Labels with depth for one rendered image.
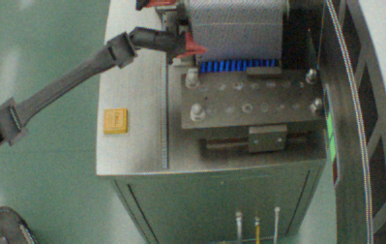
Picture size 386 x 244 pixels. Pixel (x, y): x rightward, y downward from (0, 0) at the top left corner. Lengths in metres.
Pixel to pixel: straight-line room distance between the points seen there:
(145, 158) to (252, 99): 0.33
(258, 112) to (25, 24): 2.09
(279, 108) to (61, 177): 1.40
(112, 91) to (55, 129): 1.10
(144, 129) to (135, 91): 0.13
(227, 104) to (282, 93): 0.15
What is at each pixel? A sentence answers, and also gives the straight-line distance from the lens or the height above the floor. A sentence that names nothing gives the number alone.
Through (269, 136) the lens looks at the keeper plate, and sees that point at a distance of 1.49.
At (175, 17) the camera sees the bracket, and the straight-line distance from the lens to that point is 1.54.
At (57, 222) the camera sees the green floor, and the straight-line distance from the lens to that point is 2.57.
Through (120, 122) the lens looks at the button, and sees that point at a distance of 1.62.
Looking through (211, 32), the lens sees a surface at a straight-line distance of 1.46.
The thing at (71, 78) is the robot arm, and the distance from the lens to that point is 1.36.
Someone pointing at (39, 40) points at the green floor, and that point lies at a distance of 3.16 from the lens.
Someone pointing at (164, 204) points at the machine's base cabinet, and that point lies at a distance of 1.81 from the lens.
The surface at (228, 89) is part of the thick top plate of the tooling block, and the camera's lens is 1.52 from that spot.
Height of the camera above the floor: 2.33
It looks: 61 degrees down
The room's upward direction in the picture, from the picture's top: 8 degrees counter-clockwise
